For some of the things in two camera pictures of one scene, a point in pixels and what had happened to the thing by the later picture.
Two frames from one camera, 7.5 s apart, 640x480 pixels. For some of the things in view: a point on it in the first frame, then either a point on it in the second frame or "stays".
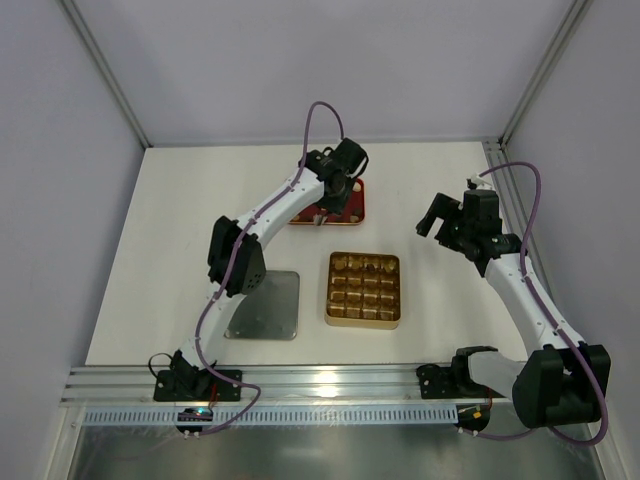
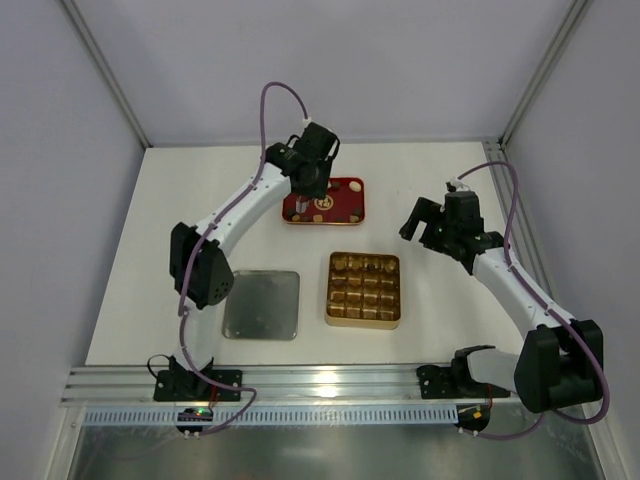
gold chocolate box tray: (363, 290) stays
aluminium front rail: (104, 385) stays
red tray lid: (354, 213) stays
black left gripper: (335, 201) → (310, 186)
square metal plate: (270, 312) stays
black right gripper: (445, 226) → (432, 231)
